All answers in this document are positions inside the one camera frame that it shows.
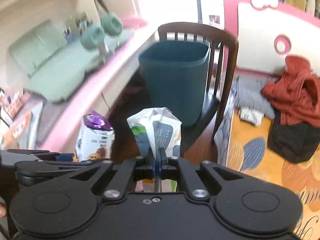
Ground white paper bag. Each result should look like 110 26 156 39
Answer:
127 107 182 192

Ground purple white snack box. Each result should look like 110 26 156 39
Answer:
75 110 115 161

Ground dark teal trash bin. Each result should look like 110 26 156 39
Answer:
138 40 209 127

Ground person's left hand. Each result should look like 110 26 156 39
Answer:
0 204 7 218

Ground dark wooden chair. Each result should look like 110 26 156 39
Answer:
109 22 239 156

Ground illustrated children's textbook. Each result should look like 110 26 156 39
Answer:
1 101 43 150

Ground yellow floral bedspread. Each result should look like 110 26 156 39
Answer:
215 92 320 240

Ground pink and cream desk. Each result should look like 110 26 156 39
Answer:
37 18 160 152

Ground green tilting desk board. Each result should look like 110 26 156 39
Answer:
8 20 134 102

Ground grey pillow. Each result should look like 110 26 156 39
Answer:
232 76 275 120

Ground black garment on bed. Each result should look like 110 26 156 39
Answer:
267 112 319 164

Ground red knit sweater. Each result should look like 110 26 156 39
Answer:
261 55 319 128

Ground green pen holder organizer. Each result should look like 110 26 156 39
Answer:
63 12 87 43

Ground pink and white headboard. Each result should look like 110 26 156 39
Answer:
223 0 319 75

